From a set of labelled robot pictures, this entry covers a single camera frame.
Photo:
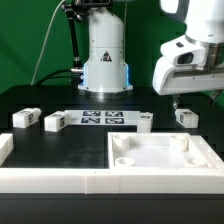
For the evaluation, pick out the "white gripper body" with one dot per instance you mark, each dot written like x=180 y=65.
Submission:
x=169 y=79

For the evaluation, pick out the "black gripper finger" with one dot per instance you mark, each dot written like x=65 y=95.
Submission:
x=176 y=101
x=215 y=94

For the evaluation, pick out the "white square tabletop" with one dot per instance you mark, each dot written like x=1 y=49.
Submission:
x=161 y=151

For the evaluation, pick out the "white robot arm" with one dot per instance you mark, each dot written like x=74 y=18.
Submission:
x=104 y=71

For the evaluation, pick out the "white marker tag sheet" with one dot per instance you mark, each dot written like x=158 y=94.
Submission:
x=101 y=117

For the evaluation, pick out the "white U-shaped obstacle fence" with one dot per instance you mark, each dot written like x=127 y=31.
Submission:
x=105 y=181

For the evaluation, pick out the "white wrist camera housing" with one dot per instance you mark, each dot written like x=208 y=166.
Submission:
x=181 y=51

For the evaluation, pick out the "black camera stand pole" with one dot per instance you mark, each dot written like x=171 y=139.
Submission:
x=77 y=68

